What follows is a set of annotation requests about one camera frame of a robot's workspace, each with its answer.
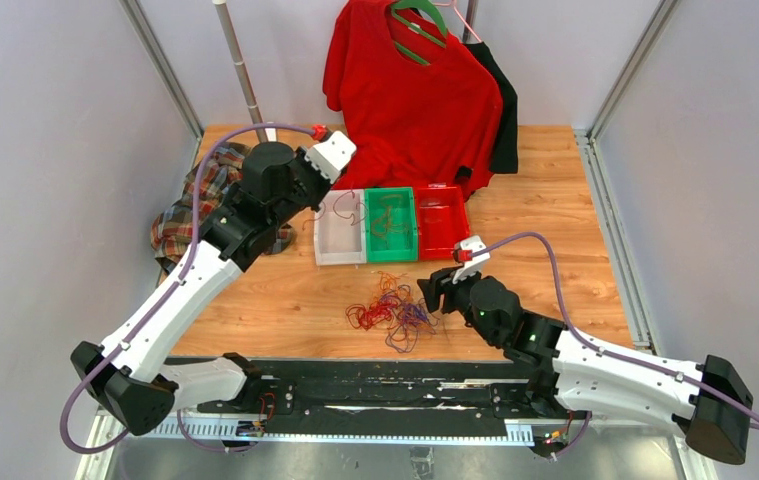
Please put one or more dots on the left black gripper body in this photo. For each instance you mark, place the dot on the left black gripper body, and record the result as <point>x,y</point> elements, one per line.
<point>311,187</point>

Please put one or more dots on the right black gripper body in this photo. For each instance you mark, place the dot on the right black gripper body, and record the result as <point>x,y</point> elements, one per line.
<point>455,295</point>

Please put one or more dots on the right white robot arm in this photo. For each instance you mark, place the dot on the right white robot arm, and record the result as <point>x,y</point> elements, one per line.
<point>574,371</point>

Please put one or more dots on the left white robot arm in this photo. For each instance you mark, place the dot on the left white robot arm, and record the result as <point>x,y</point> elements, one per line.
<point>127,373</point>

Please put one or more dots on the white plastic bin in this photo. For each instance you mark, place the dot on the white plastic bin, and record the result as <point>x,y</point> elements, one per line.
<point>339,236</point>

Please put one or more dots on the red plastic bin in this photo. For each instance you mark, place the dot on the red plastic bin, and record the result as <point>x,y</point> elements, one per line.
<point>441,220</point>

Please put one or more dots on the green plastic bin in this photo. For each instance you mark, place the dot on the green plastic bin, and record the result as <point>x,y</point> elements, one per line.
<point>391,225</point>

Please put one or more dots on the red t-shirt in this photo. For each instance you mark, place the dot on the red t-shirt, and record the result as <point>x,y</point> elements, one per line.
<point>418,113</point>

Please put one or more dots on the plaid flannel shirt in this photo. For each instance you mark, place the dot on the plaid flannel shirt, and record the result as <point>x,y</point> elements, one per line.
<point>171,231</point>

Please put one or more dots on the black t-shirt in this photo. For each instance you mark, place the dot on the black t-shirt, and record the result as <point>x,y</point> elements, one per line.
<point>504,155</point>

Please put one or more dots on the metal rack pole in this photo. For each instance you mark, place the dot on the metal rack pole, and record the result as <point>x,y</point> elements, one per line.
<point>238,60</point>

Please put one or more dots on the green clothes hanger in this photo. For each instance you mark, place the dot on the green clothes hanger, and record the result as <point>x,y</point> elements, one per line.
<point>421,19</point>

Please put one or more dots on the pink clothes hanger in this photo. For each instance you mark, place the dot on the pink clothes hanger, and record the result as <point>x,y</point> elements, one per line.
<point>466,12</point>

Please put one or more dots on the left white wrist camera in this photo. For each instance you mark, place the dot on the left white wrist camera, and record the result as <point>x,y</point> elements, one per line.
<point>331,156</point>

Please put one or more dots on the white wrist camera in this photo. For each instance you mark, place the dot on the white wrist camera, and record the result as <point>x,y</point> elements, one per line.
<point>331,156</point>
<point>470,254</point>

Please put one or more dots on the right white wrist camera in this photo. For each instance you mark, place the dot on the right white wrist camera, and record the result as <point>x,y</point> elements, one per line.
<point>470,254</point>

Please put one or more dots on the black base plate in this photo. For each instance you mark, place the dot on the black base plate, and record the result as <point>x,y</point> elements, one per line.
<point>373,398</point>

